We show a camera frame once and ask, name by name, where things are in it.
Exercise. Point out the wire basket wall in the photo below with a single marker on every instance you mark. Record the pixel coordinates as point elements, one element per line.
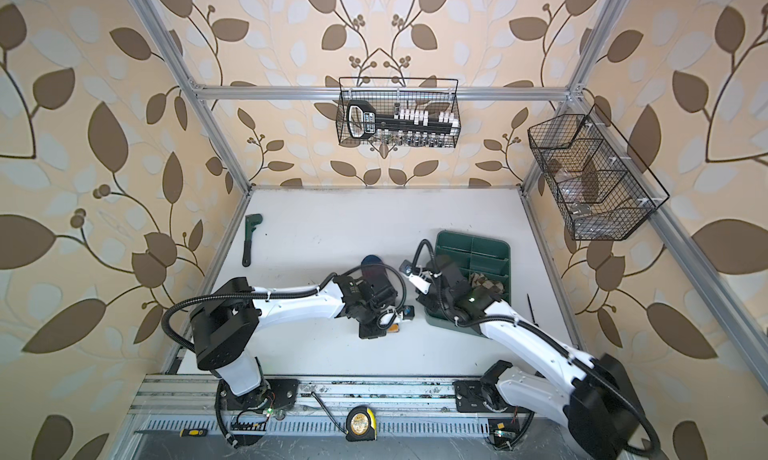
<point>432,93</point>
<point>598,188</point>

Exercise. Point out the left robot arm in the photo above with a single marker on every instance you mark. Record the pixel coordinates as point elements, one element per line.
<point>218,327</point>

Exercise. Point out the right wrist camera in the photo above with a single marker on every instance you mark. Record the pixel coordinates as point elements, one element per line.
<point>422,281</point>

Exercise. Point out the black socket set rail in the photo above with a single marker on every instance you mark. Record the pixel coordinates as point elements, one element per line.
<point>364,122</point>

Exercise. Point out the yellow black tape measure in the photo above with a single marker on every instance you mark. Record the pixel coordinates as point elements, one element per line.
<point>361,424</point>

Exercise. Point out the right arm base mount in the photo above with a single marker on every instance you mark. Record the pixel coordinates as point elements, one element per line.
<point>510,424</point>

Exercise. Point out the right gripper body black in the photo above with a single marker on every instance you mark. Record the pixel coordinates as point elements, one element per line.
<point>433,299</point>

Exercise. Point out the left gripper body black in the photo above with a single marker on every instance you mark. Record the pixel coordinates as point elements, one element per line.
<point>372,318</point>

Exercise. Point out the brown argyle sock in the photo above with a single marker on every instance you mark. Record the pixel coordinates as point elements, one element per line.
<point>480,280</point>

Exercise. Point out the green handled tool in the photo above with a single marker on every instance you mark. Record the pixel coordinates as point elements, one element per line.
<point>251,222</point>

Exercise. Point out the wire basket right wall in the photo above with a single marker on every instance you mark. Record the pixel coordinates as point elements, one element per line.
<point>598,188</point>

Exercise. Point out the green divided organizer tray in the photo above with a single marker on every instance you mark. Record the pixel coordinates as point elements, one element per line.
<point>471,254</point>

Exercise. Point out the yellow black screwdriver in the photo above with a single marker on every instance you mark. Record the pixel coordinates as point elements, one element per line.
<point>194,433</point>
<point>531,310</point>

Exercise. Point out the wire basket back wall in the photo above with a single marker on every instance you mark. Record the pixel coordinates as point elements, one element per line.
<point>432,93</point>

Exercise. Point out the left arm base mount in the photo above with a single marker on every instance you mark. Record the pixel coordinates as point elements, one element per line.
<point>264,397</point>

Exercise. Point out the purple striped sock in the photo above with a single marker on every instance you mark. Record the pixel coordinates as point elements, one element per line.
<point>372,262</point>

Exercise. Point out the aluminium frame rail front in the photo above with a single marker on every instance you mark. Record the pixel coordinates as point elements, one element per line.
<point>316,405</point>

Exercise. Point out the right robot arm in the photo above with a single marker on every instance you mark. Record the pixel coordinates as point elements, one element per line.
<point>591,397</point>

